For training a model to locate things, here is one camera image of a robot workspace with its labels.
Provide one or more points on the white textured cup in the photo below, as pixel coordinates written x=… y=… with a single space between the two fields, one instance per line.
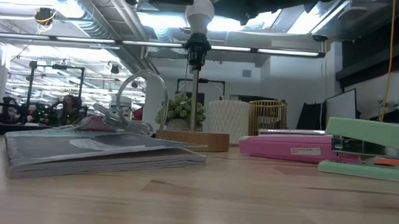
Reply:
x=229 y=121

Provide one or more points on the long LED light bar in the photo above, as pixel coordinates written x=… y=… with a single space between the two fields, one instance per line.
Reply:
x=155 y=43

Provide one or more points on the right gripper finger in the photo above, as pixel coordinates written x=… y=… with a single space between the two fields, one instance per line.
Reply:
x=236 y=7

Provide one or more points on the mint green stapler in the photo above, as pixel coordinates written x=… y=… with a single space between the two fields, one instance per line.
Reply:
x=368 y=134

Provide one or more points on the green succulent in pot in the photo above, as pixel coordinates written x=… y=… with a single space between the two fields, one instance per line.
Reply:
x=181 y=111

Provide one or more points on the white marker pen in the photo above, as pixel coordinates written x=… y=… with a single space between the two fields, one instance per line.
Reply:
x=292 y=132

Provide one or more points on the disinfectant wipes can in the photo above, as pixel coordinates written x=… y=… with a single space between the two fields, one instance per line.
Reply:
x=120 y=104

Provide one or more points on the pink stapler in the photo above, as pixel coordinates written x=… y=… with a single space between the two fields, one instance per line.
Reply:
x=284 y=146

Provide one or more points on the wooden base table lamp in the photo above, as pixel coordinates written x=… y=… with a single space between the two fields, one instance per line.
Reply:
x=194 y=92

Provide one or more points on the dark wolf cover book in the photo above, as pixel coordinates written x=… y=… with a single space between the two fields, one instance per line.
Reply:
x=85 y=151

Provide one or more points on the person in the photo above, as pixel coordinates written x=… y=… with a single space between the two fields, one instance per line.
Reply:
x=71 y=107

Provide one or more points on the grey flat monitor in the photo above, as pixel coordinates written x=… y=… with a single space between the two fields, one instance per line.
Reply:
x=341 y=105

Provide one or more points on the black background rig frame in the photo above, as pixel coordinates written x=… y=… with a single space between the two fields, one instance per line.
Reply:
x=56 y=67
x=200 y=81

